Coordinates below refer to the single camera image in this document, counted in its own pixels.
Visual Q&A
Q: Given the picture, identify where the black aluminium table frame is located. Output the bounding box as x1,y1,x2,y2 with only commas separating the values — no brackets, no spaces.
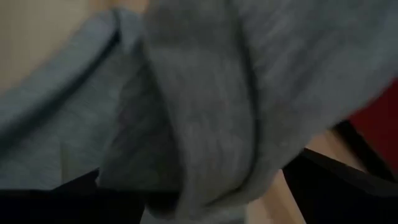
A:
331,119,396,182

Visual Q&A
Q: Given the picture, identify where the grey t-shirt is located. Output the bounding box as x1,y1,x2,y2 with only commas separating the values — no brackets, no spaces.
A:
0,0,398,224

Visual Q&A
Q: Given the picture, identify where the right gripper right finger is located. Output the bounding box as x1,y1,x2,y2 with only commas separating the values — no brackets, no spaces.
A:
281,147,398,224

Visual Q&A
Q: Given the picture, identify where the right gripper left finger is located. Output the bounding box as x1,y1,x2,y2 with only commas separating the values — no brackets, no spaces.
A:
52,168,146,224

